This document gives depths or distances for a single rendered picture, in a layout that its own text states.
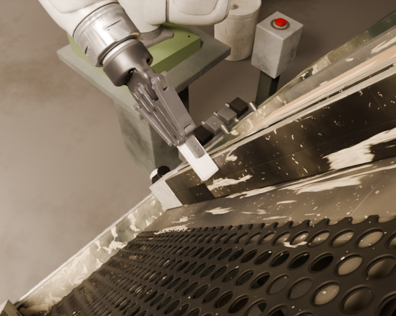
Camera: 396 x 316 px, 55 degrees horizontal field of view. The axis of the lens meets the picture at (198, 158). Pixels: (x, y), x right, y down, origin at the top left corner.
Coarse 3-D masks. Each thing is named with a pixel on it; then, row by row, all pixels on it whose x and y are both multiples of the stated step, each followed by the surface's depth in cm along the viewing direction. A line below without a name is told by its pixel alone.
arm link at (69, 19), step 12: (48, 0) 55; (60, 0) 53; (72, 0) 53; (84, 0) 53; (96, 0) 54; (108, 0) 56; (48, 12) 57; (60, 12) 55; (72, 12) 55; (84, 12) 55; (60, 24) 58; (72, 24) 56; (72, 36) 58
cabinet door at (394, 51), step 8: (392, 48) 74; (376, 56) 79; (384, 56) 72; (392, 56) 67; (360, 64) 84; (368, 64) 76; (376, 64) 71; (352, 72) 81; (360, 72) 76; (336, 80) 86; (344, 80) 81; (320, 88) 91; (328, 88) 85; (304, 96) 99; (312, 96) 91; (288, 104) 106; (296, 104) 97; (280, 112) 104; (264, 120) 109
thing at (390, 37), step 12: (384, 36) 84; (360, 48) 90; (372, 48) 87; (384, 48) 85; (336, 60) 102; (348, 60) 94; (360, 60) 91; (324, 72) 101; (336, 72) 98; (300, 84) 110; (312, 84) 107; (288, 96) 117; (300, 96) 113
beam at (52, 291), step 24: (312, 72) 124; (216, 144) 106; (144, 216) 94; (96, 240) 90; (120, 240) 91; (72, 264) 86; (96, 264) 88; (48, 288) 84; (72, 288) 85; (24, 312) 81
